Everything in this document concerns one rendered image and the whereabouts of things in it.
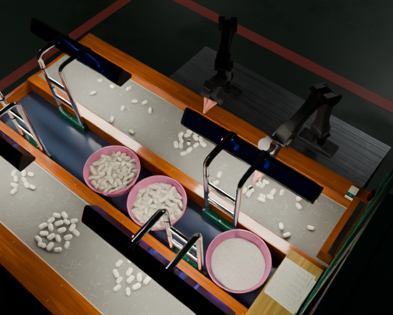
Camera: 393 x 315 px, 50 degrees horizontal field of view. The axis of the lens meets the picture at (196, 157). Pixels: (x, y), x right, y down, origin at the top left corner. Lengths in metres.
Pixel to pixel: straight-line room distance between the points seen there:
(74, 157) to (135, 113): 0.38
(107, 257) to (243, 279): 0.57
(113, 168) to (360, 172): 1.18
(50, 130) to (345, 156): 1.52
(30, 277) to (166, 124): 0.94
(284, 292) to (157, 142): 0.92
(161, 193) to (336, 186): 0.79
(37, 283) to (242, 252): 0.84
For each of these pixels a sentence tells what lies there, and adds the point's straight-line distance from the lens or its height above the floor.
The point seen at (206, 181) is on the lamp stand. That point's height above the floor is 0.99.
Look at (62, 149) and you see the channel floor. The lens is 2.26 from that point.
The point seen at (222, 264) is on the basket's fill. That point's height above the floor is 0.73.
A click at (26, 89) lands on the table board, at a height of 0.71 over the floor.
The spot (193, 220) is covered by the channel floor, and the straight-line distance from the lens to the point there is 1.93.
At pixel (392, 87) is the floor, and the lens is 3.59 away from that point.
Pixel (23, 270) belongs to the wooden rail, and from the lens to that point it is 1.90.
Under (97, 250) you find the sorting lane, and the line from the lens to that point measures 1.86.
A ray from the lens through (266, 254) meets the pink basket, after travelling 1.80.
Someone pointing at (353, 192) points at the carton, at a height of 0.78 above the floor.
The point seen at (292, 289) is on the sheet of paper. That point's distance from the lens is 1.74.
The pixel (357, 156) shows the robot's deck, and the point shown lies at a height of 0.67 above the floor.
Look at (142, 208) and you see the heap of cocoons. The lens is 1.91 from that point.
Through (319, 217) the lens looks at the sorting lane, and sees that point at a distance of 1.92.
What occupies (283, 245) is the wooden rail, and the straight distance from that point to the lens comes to 1.81.
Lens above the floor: 2.42
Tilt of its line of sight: 56 degrees down
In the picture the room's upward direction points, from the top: 3 degrees counter-clockwise
